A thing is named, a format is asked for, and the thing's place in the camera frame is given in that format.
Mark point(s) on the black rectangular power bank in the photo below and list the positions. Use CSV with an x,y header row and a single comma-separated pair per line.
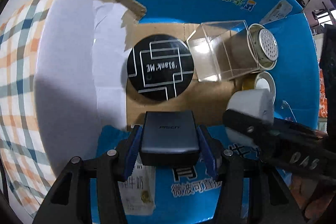
x,y
169,140

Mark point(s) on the clear acrylic box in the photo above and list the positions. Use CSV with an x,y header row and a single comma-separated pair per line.
x,y
222,51

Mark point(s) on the blue cardboard box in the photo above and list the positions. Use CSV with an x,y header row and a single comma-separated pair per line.
x,y
86,105

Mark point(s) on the metal perforated lid jar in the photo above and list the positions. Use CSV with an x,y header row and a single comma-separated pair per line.
x,y
265,45

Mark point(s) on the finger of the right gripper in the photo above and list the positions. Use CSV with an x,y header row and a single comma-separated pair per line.
x,y
248,130

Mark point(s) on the black round tin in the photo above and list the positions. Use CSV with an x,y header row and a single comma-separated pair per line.
x,y
160,67

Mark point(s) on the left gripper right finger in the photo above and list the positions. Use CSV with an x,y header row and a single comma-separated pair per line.
x,y
251,191

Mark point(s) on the white tape roll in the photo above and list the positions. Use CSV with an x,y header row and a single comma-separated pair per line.
x,y
257,103

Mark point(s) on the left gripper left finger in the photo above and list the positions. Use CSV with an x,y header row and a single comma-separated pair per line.
x,y
69,199

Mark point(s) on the yellow tape roll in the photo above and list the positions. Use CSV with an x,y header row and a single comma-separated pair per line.
x,y
260,80

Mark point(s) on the plaid orange tablecloth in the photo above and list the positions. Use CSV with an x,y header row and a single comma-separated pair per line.
x,y
27,166

